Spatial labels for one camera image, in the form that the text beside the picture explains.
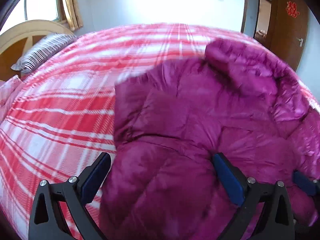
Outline magenta puffer jacket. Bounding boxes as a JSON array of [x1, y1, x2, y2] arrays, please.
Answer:
[[99, 40, 319, 239]]

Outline red white plaid bedsheet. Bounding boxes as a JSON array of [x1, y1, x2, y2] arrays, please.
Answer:
[[0, 23, 320, 240]]

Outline pink floral quilt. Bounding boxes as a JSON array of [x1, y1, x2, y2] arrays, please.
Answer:
[[0, 75, 25, 122]]

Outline brown wooden door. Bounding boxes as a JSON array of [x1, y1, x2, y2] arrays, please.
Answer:
[[270, 0, 309, 71]]

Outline striped grey white pillow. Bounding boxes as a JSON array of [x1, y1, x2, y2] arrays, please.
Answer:
[[11, 33, 78, 74]]

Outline red paper door decoration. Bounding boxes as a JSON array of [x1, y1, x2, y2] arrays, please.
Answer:
[[286, 1, 300, 18]]

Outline beige wooden headboard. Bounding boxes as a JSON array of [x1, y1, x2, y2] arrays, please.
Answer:
[[1, 20, 73, 81]]

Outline right golden curtain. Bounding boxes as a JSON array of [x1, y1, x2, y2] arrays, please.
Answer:
[[62, 0, 83, 31]]

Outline silver door handle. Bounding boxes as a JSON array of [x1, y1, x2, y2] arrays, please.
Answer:
[[297, 38, 304, 47]]

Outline dark wooden door frame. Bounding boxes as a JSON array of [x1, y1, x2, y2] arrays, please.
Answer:
[[241, 0, 278, 49]]

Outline window with dark frame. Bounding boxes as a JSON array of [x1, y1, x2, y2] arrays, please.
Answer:
[[1, 0, 66, 33]]

